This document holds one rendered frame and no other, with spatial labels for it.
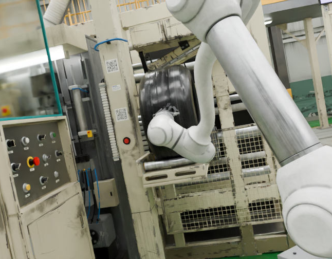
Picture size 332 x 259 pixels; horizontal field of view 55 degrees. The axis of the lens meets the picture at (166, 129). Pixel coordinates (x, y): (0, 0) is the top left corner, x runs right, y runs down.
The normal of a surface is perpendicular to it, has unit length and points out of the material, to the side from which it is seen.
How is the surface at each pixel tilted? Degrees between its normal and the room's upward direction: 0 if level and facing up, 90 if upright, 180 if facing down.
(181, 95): 72
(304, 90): 90
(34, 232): 90
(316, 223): 94
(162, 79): 47
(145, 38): 90
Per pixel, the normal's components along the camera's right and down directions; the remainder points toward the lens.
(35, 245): 0.97, -0.18
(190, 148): -0.20, 0.44
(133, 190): -0.17, 0.08
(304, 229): -0.67, 0.23
